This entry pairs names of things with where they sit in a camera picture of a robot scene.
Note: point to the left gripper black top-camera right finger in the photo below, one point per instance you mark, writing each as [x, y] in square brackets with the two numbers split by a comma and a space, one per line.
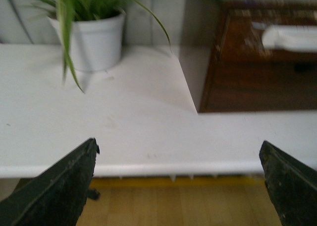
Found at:
[291, 186]

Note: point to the white cabinet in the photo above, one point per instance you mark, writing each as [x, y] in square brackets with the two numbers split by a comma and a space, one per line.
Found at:
[142, 115]

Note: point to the green spider plant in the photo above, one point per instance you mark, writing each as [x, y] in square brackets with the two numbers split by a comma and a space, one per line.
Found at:
[69, 12]

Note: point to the white cloth on rug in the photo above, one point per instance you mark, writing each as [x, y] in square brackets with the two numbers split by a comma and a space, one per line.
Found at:
[293, 38]

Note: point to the white plant pot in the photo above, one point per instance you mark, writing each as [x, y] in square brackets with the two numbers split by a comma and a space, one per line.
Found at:
[96, 45]

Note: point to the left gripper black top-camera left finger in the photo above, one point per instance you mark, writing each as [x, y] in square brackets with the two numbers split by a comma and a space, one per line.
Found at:
[57, 196]

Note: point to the brown patterned rug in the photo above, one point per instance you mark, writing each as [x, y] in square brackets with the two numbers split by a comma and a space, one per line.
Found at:
[243, 76]

